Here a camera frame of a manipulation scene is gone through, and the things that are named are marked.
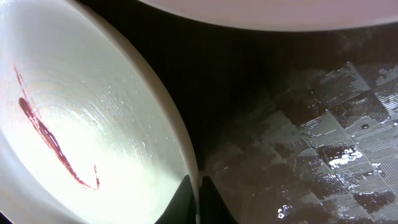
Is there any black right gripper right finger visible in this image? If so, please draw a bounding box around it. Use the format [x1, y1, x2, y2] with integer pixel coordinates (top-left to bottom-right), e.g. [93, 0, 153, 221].
[199, 175, 238, 224]

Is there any pale green plate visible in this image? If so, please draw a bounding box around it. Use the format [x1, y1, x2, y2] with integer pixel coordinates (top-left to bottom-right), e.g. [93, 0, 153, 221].
[1, 1, 199, 223]

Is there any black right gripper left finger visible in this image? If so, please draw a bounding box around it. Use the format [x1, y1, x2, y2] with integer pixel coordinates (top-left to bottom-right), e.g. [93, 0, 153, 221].
[155, 175, 196, 224]

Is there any large dark brown tray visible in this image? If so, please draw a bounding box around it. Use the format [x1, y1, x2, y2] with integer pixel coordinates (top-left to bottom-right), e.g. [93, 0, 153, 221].
[85, 1, 397, 223]

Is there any white plate with red stain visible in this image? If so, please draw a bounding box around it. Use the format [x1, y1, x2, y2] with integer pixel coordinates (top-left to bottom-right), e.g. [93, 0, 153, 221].
[141, 0, 397, 32]

